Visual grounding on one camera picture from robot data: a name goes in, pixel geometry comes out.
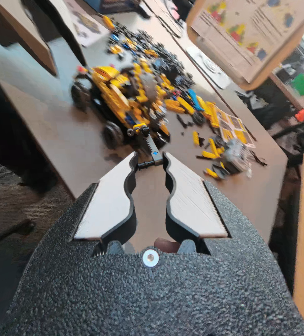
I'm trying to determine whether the grey toothed rack brick assembly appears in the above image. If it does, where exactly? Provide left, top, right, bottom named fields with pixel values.
left=127, top=123, right=165, bottom=170

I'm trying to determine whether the grey desk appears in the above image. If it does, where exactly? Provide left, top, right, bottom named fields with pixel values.
left=0, top=0, right=289, bottom=244

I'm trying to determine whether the blue brick separator tool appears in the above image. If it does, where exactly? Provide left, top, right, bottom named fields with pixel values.
left=187, top=89, right=205, bottom=112

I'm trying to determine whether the instruction booklet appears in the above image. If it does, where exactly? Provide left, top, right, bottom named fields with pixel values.
left=63, top=0, right=110, bottom=48

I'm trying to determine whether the black rubber tyre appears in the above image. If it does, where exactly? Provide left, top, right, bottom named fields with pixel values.
left=192, top=111, right=206, bottom=126

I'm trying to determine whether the white flat stand base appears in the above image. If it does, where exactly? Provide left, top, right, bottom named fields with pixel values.
left=186, top=47, right=234, bottom=90

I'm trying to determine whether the wooden board with instruction sheet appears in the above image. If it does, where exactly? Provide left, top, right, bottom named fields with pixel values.
left=186, top=0, right=304, bottom=91

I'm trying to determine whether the yellow sticker sheet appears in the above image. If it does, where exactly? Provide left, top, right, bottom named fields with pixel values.
left=215, top=108, right=256, bottom=149

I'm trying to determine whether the person's right hand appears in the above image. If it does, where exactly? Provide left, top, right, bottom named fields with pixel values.
left=155, top=237, right=181, bottom=253

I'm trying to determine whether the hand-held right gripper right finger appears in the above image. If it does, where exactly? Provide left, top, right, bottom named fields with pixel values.
left=163, top=151, right=229, bottom=239

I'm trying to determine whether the grey battery box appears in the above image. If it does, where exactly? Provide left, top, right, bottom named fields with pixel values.
left=221, top=139, right=252, bottom=174

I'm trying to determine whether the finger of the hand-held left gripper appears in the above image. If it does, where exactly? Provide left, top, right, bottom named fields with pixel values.
left=0, top=0, right=58, bottom=77
left=23, top=0, right=87, bottom=67

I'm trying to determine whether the thin black wire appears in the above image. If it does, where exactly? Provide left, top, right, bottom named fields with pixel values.
left=248, top=150, right=268, bottom=167

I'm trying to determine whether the black power cable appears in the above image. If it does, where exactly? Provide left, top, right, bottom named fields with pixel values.
left=141, top=0, right=182, bottom=39

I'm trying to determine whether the yellow brick toy vehicle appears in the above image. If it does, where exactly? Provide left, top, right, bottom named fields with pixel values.
left=71, top=66, right=171, bottom=150

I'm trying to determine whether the black office chair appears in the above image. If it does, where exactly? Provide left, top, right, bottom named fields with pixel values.
left=234, top=85, right=304, bottom=168

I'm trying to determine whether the yellow rectangular panel piece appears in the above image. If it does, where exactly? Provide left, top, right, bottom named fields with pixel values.
left=204, top=101, right=222, bottom=128

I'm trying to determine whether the pile of loose brick pieces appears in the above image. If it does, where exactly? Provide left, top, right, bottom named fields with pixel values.
left=103, top=16, right=268, bottom=181

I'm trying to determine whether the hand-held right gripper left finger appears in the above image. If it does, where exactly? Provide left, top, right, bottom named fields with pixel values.
left=73, top=151, right=139, bottom=244

